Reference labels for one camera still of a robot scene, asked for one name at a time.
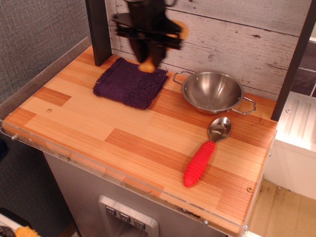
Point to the white toy sink unit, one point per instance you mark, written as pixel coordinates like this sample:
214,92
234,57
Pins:
291,162

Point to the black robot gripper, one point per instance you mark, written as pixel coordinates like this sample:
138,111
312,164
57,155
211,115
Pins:
146,23

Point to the small steel bowl with handles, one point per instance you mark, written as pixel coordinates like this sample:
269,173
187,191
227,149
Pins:
213,92

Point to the silver dispenser button panel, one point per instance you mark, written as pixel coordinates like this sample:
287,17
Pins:
121,220

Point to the orange fuzzy object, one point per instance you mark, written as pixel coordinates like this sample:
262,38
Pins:
25,232

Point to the purple knitted towel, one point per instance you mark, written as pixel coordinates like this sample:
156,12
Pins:
123,82

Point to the dark grey right post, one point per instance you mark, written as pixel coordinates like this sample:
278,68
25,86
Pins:
295,61

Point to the yellow toy chicken leg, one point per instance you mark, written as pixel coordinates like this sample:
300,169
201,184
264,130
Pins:
148,65

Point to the clear acrylic edge guard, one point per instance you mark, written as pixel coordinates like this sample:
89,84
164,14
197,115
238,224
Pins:
145,151

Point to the red handled metal spoon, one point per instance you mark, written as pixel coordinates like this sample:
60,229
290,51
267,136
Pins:
218,130

